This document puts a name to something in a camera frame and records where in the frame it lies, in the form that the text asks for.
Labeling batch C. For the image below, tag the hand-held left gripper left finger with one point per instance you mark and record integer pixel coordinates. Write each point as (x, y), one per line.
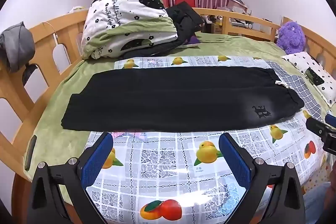
(97, 158)

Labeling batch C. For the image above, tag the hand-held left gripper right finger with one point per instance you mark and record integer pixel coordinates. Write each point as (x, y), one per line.
(235, 161)

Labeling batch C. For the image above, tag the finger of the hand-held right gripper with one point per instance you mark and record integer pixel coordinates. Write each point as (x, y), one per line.
(331, 118)
(317, 127)

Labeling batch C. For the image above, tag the black pants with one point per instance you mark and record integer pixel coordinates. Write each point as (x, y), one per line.
(170, 100)

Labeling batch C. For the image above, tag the orange star-print cloth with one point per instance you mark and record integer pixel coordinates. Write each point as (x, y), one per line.
(319, 169)

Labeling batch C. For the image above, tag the grey checkered cloth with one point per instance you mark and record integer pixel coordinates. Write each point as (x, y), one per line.
(296, 82)

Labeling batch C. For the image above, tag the white flower-print pillow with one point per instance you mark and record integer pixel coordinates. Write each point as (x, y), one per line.
(302, 61)

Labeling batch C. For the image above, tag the fruit-print plastic tablecloth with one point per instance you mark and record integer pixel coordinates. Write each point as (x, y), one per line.
(170, 161)

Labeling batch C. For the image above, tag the green bed blanket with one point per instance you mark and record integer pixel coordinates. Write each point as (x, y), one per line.
(60, 98)

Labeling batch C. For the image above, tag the person's blue jeans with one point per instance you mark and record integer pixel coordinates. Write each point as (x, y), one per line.
(316, 200)

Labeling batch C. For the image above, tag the purple plush toy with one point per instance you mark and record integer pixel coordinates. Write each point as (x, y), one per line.
(290, 35)

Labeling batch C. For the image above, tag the black clip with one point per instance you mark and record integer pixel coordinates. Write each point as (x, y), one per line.
(28, 73)

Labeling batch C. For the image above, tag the purple cloth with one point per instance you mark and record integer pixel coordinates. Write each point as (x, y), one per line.
(194, 40)

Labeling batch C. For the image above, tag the folded white flower-print quilt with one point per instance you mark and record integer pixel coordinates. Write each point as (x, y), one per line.
(123, 17)

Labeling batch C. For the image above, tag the pile of black clothes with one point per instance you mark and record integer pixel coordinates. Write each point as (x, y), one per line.
(183, 19)

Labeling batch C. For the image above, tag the wooden bed frame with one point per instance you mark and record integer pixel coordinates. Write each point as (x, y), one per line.
(39, 56)

